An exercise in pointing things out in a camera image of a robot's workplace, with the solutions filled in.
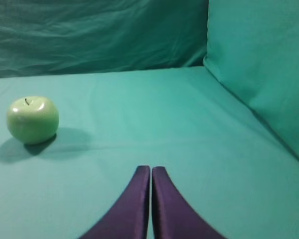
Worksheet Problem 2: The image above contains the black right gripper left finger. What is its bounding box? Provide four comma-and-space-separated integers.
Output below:
80, 165, 150, 239

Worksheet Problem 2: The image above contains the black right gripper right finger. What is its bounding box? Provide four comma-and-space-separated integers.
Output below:
151, 166, 224, 239

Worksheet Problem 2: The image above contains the green backdrop cloth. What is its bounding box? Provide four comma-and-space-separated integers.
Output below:
0, 0, 299, 158

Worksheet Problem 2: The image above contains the green table cloth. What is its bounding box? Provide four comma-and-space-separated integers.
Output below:
0, 67, 299, 239

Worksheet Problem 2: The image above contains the green apple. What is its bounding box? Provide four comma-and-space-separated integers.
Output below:
6, 96, 59, 145

